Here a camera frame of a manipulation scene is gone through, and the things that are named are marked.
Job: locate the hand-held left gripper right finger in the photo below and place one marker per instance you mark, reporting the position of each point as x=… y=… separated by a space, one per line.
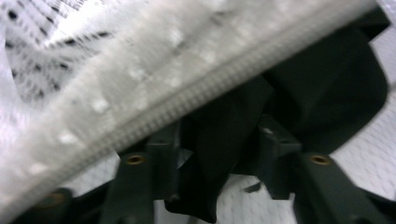
x=317 y=186

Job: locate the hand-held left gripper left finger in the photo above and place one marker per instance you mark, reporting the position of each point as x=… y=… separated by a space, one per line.
x=137 y=186

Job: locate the black cloth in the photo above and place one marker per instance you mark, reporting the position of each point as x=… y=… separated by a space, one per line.
x=327 y=87

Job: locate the white mesh laundry bag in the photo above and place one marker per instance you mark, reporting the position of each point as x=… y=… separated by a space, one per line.
x=124 y=77

